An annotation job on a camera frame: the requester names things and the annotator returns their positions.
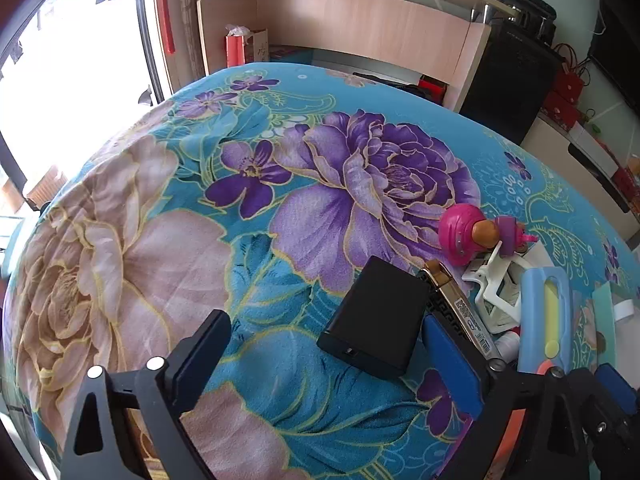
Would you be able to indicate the wooden curved shelf desk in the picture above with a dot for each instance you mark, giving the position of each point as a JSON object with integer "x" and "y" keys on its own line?
{"x": 442, "y": 39}

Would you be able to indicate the red paper bag floor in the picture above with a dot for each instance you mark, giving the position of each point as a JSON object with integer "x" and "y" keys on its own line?
{"x": 244, "y": 45}

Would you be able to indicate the black power adapter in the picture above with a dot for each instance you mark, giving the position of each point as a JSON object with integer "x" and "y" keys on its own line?
{"x": 376, "y": 326}

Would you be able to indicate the long blue orange utility knife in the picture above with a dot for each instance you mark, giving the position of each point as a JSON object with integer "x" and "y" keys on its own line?
{"x": 546, "y": 332}

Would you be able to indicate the pink doll figure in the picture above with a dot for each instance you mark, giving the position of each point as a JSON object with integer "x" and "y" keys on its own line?
{"x": 465, "y": 232}

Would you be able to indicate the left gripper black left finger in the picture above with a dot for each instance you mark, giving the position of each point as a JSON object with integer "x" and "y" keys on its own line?
{"x": 168, "y": 387}

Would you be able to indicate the white charger plug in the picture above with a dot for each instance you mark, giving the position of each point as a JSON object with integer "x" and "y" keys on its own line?
{"x": 537, "y": 256}

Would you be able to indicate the gold patterned harmonica box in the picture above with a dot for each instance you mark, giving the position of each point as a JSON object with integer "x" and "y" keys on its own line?
{"x": 446, "y": 298}

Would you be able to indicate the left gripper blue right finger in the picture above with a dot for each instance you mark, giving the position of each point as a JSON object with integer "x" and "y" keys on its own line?
{"x": 467, "y": 374}

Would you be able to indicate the red gift bag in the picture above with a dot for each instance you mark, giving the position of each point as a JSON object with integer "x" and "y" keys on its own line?
{"x": 560, "y": 104}

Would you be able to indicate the white TV stand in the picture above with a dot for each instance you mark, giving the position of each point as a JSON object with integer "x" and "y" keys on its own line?
{"x": 550, "y": 147}

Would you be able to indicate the red hanging ornament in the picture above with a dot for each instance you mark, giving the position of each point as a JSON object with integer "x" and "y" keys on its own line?
{"x": 165, "y": 27}

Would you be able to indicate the floral blue tablecloth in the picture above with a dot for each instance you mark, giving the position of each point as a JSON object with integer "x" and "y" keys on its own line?
{"x": 263, "y": 191}

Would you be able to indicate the white hair claw clip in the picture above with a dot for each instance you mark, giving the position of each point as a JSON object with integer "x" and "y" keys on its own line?
{"x": 498, "y": 299}

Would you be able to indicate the teal white tray box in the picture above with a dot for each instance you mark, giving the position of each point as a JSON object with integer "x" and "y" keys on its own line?
{"x": 617, "y": 326}

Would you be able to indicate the black water dispenser cabinet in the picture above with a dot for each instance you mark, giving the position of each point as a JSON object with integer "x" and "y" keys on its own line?
{"x": 516, "y": 71}

